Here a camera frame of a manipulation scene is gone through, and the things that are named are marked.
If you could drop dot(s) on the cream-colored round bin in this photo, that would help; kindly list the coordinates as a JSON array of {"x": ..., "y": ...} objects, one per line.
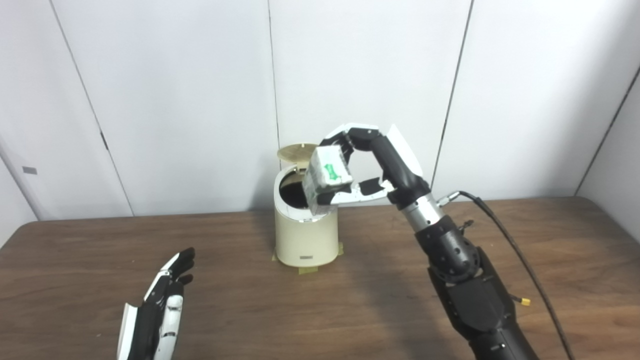
[{"x": 305, "y": 240}]

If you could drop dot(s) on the white green milk carton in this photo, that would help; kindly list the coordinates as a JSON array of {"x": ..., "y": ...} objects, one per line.
[{"x": 327, "y": 172}]

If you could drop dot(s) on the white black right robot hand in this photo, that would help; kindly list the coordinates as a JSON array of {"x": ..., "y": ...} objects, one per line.
[{"x": 400, "y": 167}]

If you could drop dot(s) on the small grey wall label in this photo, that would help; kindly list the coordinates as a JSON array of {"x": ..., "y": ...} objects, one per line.
[{"x": 29, "y": 170}]

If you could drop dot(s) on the cream round bin lid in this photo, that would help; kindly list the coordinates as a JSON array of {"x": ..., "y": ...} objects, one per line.
[{"x": 295, "y": 152}]

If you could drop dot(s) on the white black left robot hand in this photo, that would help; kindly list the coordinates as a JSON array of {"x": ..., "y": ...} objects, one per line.
[{"x": 150, "y": 320}]

